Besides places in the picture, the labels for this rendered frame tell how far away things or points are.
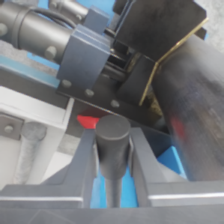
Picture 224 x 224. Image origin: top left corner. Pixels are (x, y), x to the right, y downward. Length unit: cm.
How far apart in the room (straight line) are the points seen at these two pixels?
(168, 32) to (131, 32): 9
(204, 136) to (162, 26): 29
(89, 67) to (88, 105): 10
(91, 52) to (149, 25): 16
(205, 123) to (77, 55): 33
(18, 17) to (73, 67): 17
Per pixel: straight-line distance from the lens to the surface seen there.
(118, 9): 91
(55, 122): 37
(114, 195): 20
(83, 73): 46
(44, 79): 47
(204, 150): 28
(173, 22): 47
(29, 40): 49
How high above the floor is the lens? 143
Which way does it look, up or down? 50 degrees down
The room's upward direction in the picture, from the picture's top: 179 degrees clockwise
